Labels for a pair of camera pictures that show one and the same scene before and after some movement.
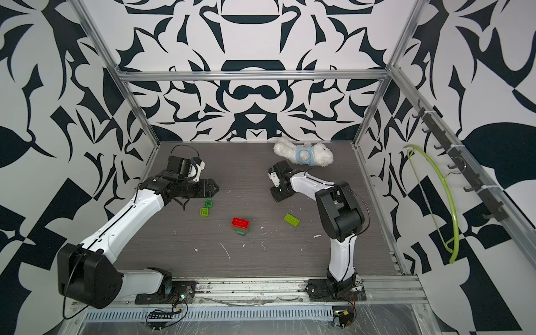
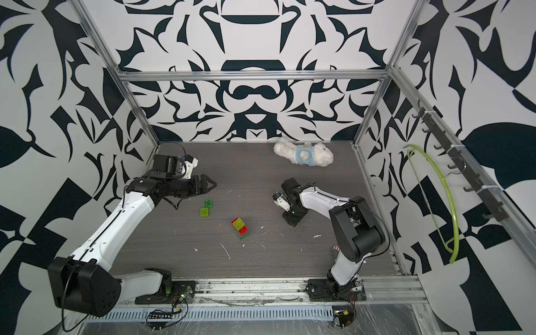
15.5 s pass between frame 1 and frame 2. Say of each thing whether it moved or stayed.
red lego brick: moved
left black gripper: stayed
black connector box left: stayed
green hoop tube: stayed
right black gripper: moved
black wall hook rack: stayed
